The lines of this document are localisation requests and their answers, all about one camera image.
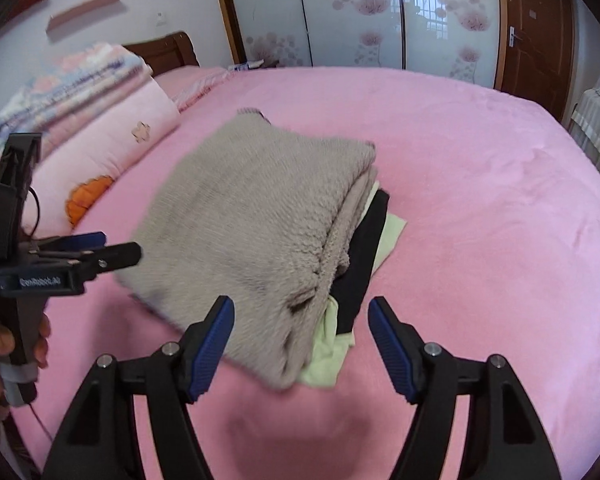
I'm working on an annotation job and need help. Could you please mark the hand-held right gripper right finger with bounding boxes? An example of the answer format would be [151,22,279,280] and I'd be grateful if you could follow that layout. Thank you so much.
[367,296,563,480]

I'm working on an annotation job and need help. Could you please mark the green and black garment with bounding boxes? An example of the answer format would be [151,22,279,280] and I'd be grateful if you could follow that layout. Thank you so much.
[300,180,408,388]

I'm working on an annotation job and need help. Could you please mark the floral folded quilt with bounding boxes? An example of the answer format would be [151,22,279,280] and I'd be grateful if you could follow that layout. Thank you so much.
[0,42,153,171]

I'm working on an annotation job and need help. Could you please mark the wooden headboard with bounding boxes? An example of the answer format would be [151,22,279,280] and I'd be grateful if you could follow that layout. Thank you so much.
[122,31,201,78]

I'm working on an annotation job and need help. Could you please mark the grey knitted cardigan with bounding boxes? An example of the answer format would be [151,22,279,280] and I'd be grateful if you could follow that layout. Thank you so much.
[115,107,378,391]

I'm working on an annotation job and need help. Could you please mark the brown wooden door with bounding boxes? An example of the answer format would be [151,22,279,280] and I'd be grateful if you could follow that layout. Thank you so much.
[495,0,578,121]

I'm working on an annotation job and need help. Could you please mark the pink folded quilt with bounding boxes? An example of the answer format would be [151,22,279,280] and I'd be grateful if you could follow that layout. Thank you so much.
[20,77,181,231]

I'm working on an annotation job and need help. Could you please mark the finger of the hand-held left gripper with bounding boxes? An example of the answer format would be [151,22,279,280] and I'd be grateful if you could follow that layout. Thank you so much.
[30,231,107,252]
[82,241,143,276]

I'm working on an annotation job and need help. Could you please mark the pink striped pillow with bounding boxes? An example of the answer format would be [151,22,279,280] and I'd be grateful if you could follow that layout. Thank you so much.
[152,66,233,113]

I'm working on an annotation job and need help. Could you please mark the floral sliding wardrobe doors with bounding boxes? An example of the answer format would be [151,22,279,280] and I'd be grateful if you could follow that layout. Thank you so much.
[210,0,511,91]

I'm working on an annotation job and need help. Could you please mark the pink bed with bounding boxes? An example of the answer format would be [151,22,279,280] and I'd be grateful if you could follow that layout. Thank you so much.
[0,66,600,480]

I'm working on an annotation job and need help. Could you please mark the pink wall shelf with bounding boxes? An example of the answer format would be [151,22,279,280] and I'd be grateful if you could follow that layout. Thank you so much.
[47,0,130,33]

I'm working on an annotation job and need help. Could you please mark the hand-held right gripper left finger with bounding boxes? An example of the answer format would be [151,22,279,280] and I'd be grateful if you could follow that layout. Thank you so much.
[40,295,236,480]

